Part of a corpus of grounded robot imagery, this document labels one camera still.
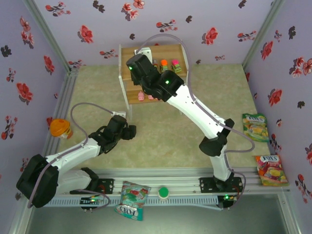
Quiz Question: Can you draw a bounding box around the aluminium side rail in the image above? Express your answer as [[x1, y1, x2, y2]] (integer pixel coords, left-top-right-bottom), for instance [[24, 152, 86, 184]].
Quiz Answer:
[[40, 67, 80, 171]]

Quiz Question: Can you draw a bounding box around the aluminium corner post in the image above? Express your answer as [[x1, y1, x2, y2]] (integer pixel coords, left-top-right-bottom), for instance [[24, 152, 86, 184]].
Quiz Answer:
[[242, 0, 286, 70], [23, 0, 73, 71]]

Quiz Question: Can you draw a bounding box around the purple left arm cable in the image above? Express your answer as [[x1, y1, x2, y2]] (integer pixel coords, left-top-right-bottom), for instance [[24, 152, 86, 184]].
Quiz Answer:
[[27, 102, 117, 211]]

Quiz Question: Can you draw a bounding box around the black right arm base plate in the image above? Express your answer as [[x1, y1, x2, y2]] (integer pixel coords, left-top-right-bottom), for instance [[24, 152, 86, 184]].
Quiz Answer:
[[199, 177, 244, 195]]

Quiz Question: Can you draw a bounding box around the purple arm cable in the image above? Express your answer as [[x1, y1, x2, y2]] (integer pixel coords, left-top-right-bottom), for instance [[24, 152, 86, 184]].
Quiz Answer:
[[27, 102, 117, 211], [135, 33, 255, 211]]

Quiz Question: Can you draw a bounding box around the tiger cup with orange lid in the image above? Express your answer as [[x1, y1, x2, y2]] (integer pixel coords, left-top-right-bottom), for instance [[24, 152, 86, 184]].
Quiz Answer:
[[50, 118, 74, 140]]

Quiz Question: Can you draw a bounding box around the teal red Fox's candy bag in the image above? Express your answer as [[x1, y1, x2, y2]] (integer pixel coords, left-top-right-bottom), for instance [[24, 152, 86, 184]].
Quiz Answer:
[[114, 180, 152, 222]]

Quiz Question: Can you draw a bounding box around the aluminium frame bar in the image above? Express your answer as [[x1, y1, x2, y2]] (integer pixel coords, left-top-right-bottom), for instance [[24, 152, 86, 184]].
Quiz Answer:
[[7, 202, 35, 234], [277, 190, 303, 234]]

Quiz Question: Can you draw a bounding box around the pink topped toy truck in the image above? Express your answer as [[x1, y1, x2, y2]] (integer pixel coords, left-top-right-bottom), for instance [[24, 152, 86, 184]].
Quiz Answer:
[[171, 59, 183, 73]]

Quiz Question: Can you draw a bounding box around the green yellow Fox's candy bag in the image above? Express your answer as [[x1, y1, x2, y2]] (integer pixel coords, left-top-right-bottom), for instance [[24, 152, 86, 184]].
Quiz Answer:
[[242, 113, 270, 143]]

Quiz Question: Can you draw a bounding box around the wooden shelf with white frame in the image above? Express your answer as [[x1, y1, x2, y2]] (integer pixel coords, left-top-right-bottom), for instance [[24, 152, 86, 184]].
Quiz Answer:
[[118, 40, 191, 120]]

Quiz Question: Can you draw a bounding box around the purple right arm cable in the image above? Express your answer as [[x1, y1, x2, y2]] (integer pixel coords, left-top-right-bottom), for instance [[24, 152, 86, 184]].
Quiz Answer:
[[135, 33, 255, 211]]

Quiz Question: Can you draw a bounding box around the orange red Fox's candy bag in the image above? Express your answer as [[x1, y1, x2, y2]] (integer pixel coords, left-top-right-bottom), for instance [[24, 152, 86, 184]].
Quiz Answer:
[[254, 154, 289, 187]]

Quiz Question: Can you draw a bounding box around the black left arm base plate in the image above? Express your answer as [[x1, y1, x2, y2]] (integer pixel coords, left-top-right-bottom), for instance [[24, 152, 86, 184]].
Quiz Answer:
[[70, 177, 115, 195]]

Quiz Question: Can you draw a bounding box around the long aluminium base rail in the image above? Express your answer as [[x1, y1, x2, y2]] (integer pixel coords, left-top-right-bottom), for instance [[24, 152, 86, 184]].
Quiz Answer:
[[23, 168, 292, 195]]

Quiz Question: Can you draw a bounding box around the green push button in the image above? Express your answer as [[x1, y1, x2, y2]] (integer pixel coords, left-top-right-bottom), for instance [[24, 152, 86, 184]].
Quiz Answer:
[[157, 186, 170, 199]]

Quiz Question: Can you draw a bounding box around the black controller board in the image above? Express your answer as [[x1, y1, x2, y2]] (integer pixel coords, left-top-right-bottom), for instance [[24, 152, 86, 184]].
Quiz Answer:
[[218, 194, 238, 210], [80, 195, 102, 211]]

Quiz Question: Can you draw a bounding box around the white slotted cable duct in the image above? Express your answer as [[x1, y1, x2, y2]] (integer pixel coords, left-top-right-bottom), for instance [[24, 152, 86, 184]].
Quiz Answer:
[[33, 196, 218, 207]]

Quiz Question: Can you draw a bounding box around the beige green table mat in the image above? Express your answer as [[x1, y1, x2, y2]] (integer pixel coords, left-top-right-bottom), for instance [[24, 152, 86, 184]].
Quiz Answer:
[[57, 63, 277, 169]]

